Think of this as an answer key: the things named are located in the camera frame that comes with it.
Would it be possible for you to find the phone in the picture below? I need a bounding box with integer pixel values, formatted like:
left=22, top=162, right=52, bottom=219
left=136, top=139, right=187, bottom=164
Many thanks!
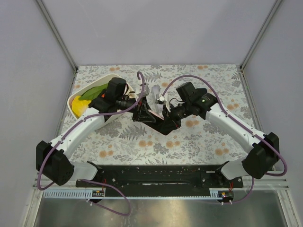
left=150, top=111, right=163, bottom=118

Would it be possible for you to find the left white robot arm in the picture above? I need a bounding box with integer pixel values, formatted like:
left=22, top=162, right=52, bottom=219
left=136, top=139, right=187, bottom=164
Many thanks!
left=36, top=71, right=147, bottom=190

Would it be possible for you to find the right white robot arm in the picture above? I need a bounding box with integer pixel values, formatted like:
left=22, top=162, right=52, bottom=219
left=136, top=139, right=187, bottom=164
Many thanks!
left=155, top=82, right=279, bottom=180

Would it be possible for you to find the cream oval plastic tray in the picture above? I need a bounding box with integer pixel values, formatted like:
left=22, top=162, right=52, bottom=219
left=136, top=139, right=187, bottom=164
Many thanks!
left=67, top=73, right=137, bottom=130

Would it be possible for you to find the floral patterned table mat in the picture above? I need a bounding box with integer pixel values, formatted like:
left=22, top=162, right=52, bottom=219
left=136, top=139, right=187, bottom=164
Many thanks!
left=71, top=64, right=253, bottom=165

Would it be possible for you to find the green leaf toy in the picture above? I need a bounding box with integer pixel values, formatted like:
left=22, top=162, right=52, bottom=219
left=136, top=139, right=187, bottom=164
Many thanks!
left=79, top=84, right=107, bottom=101

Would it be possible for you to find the yellow cabbage toy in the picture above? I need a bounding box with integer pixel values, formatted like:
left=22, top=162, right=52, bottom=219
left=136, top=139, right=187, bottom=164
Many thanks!
left=71, top=96, right=91, bottom=118

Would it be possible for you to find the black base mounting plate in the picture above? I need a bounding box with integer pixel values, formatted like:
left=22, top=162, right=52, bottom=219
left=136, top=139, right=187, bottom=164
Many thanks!
left=76, top=165, right=243, bottom=197

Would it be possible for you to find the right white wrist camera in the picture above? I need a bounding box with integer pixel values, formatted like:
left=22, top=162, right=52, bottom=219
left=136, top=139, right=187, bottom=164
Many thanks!
left=155, top=93, right=170, bottom=113

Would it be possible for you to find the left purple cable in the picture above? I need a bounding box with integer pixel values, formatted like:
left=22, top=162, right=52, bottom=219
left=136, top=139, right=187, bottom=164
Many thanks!
left=37, top=71, right=145, bottom=216

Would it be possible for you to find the purple cable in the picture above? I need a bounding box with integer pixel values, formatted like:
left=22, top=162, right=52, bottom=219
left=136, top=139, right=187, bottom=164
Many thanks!
left=160, top=75, right=288, bottom=206
left=37, top=71, right=145, bottom=216

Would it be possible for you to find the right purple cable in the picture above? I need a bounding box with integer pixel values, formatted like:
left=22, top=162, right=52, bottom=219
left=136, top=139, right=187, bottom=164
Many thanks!
left=160, top=75, right=288, bottom=206

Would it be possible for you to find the white slotted cable duct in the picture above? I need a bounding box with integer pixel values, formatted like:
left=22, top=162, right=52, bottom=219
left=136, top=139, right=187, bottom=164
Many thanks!
left=43, top=189, right=106, bottom=199

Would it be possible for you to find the aluminium frame rail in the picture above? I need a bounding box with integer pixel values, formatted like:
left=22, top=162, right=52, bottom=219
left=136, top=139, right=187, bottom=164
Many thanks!
left=35, top=0, right=78, bottom=72

